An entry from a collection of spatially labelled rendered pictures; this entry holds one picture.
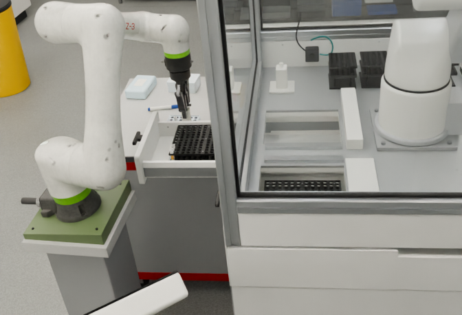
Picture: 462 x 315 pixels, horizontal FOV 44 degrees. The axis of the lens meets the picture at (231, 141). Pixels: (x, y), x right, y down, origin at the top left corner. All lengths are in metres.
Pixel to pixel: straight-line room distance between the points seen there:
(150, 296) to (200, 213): 1.26
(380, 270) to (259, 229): 0.32
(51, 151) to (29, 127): 2.34
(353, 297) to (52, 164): 0.92
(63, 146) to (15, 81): 2.81
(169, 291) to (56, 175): 0.80
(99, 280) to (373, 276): 0.91
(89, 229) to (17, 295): 1.11
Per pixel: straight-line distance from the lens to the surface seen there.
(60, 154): 1.73
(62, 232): 1.84
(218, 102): 1.21
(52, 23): 1.70
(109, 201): 1.89
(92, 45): 1.61
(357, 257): 1.47
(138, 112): 2.42
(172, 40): 1.99
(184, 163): 1.84
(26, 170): 3.65
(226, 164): 1.29
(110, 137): 1.64
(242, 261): 1.48
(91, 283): 2.00
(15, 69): 4.51
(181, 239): 2.40
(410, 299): 1.59
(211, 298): 2.60
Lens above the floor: 1.95
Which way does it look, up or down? 34 degrees down
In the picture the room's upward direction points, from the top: 5 degrees counter-clockwise
